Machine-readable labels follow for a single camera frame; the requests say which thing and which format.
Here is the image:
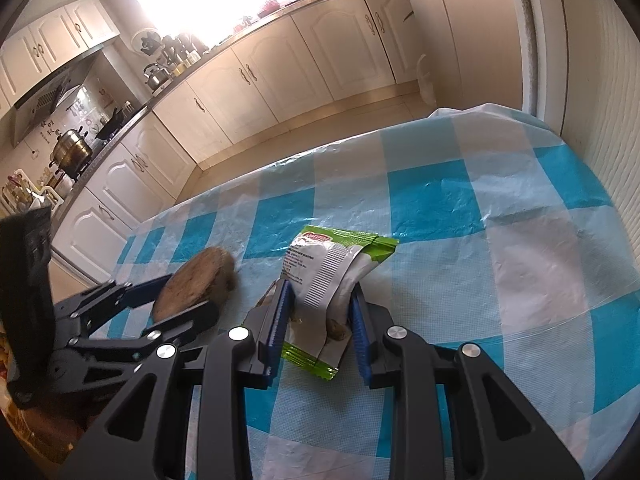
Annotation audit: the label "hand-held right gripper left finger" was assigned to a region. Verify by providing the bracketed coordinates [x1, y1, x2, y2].
[57, 280, 293, 480]

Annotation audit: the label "brown round husk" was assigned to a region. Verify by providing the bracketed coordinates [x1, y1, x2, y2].
[151, 247, 239, 322]

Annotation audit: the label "steel kettle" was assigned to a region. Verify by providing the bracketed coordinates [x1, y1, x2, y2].
[143, 62, 171, 92]

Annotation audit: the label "green white snack packet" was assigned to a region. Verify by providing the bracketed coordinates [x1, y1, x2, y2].
[257, 226, 400, 382]

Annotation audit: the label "white base kitchen cabinets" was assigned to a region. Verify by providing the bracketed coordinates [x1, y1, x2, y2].
[50, 0, 436, 281]

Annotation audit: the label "white upper kitchen cabinets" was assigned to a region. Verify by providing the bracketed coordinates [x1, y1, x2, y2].
[0, 0, 121, 111]

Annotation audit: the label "white refrigerator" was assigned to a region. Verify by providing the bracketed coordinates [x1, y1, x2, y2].
[392, 0, 538, 116]

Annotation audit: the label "steel range hood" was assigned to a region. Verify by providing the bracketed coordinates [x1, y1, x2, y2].
[12, 42, 104, 148]

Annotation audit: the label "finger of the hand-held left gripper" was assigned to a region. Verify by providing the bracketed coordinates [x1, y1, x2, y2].
[67, 301, 221, 361]
[54, 274, 174, 334]

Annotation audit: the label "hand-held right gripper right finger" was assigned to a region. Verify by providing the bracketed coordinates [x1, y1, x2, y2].
[348, 294, 586, 480]

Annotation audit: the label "blue checkered tablecloth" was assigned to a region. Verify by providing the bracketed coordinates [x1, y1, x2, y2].
[107, 102, 640, 480]

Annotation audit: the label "white dish rack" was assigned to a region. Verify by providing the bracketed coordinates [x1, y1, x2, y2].
[0, 170, 63, 212]

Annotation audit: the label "round white utensil holder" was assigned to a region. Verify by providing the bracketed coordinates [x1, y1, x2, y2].
[131, 29, 164, 57]

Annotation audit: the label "black wok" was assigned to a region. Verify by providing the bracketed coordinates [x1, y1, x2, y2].
[95, 107, 127, 141]

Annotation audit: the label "steel stockpot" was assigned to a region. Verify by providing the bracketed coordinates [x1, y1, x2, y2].
[52, 129, 94, 179]

